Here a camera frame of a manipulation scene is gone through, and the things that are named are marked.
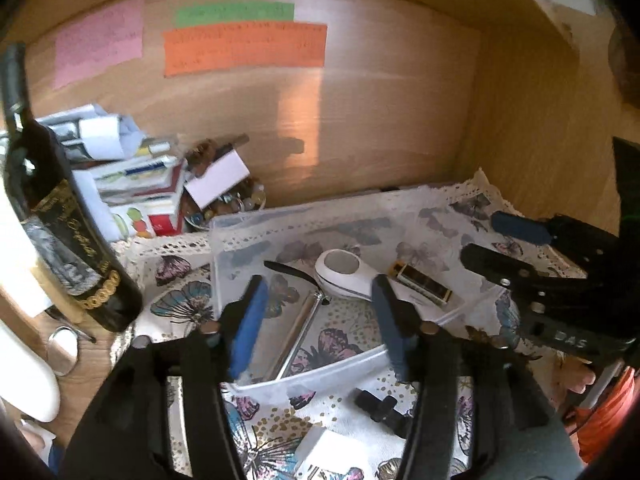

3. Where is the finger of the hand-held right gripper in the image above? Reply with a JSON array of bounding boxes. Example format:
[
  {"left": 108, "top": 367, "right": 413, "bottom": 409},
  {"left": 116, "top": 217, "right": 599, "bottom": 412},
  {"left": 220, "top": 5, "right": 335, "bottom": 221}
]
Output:
[
  {"left": 490, "top": 210, "right": 557, "bottom": 247},
  {"left": 460, "top": 242, "right": 581, "bottom": 311}
]

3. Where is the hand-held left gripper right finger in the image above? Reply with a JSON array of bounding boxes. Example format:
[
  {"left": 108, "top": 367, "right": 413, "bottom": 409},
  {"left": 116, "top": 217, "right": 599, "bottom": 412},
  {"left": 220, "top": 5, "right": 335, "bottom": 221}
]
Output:
[{"left": 371, "top": 275, "right": 548, "bottom": 480}]

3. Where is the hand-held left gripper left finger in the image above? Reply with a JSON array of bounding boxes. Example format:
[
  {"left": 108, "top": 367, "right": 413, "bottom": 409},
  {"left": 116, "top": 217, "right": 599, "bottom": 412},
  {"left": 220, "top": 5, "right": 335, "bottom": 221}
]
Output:
[{"left": 60, "top": 275, "right": 271, "bottom": 480}]

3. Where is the clear plastic container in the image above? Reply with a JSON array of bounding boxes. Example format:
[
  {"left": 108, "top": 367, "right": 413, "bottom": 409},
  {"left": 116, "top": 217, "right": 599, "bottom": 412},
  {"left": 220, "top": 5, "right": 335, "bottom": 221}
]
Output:
[{"left": 209, "top": 195, "right": 506, "bottom": 405}]

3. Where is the black and yellow small box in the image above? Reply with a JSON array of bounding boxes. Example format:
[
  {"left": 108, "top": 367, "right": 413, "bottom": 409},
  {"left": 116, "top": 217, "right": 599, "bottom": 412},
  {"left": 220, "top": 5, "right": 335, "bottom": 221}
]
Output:
[{"left": 387, "top": 261, "right": 454, "bottom": 307}]

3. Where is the person's right forearm orange sleeve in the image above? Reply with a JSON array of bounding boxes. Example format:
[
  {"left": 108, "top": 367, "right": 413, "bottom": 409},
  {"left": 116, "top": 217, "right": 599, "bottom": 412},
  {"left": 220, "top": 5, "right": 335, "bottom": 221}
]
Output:
[{"left": 575, "top": 365, "right": 637, "bottom": 463}]

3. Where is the person's right hand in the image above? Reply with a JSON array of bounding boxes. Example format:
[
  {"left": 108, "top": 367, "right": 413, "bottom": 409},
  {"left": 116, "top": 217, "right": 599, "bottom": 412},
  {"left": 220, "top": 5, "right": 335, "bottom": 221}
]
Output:
[{"left": 557, "top": 354, "right": 608, "bottom": 402}]

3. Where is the silver metal tube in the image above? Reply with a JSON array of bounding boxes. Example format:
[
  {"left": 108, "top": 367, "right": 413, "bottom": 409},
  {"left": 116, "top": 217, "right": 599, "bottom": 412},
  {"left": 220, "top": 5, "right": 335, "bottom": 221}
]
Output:
[{"left": 263, "top": 260, "right": 332, "bottom": 382}]

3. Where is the butterfly print tablecloth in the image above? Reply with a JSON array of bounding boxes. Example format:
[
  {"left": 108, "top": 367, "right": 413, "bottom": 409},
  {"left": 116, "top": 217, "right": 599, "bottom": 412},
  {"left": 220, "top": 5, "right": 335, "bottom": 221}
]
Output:
[{"left": 112, "top": 167, "right": 591, "bottom": 480}]

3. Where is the white handheld device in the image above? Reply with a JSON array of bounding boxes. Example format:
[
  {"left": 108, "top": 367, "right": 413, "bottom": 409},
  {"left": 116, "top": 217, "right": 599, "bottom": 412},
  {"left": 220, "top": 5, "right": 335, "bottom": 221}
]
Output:
[{"left": 315, "top": 249, "right": 401, "bottom": 303}]

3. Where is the small black clip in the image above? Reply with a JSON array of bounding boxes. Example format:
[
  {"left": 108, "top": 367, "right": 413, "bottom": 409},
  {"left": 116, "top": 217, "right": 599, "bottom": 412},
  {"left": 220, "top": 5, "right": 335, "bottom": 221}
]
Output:
[{"left": 354, "top": 387, "right": 413, "bottom": 438}]

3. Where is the bowl of small trinkets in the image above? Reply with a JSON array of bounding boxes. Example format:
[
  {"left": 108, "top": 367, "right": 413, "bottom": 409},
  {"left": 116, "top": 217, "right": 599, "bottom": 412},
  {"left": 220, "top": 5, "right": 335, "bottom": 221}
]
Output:
[{"left": 180, "top": 137, "right": 268, "bottom": 233}]

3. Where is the white charger adapter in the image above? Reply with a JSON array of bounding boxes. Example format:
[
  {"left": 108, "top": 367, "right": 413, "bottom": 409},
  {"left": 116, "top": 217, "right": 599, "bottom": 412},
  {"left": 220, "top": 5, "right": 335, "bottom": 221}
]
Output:
[{"left": 292, "top": 427, "right": 347, "bottom": 479}]

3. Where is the white card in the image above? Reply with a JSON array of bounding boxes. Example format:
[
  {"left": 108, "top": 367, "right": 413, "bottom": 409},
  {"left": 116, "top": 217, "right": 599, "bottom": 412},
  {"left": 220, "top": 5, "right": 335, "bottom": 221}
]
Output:
[{"left": 184, "top": 152, "right": 251, "bottom": 209}]

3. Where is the thin metal tool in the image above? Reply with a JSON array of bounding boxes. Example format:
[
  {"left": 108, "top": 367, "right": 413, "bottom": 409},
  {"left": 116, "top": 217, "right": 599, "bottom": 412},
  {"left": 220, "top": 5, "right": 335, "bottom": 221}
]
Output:
[{"left": 47, "top": 307, "right": 98, "bottom": 344}]

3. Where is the metal spoon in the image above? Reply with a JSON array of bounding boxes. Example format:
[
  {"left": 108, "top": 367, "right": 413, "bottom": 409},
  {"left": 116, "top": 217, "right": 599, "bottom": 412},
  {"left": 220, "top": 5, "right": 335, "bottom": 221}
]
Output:
[{"left": 46, "top": 325, "right": 81, "bottom": 376}]

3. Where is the pile of papers and books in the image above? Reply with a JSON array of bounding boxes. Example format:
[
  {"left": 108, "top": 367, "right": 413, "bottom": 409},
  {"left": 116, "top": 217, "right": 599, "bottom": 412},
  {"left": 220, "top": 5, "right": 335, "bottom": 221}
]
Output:
[{"left": 35, "top": 104, "right": 188, "bottom": 238}]

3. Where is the dark wine bottle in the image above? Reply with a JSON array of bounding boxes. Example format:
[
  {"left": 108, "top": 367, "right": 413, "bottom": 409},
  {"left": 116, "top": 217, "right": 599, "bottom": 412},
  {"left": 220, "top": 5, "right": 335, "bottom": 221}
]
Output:
[{"left": 0, "top": 42, "right": 145, "bottom": 333}]

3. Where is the white rounded plastic object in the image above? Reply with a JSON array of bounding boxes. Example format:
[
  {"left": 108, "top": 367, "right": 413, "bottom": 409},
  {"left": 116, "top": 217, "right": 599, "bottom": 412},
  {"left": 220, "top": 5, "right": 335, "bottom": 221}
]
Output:
[{"left": 0, "top": 320, "right": 62, "bottom": 423}]

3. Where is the orange paper note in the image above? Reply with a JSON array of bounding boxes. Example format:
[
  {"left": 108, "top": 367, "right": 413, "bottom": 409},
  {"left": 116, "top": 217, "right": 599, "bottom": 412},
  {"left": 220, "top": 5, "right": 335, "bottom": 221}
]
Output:
[{"left": 162, "top": 22, "right": 328, "bottom": 78}]

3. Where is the green paper note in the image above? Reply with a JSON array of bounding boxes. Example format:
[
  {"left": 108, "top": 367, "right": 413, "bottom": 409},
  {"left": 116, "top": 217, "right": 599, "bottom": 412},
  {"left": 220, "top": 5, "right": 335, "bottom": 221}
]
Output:
[{"left": 174, "top": 2, "right": 296, "bottom": 28}]

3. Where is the pink paper note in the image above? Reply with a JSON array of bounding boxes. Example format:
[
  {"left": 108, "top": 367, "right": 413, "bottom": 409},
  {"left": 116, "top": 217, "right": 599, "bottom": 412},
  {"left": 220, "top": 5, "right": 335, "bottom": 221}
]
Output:
[{"left": 54, "top": 0, "right": 146, "bottom": 90}]

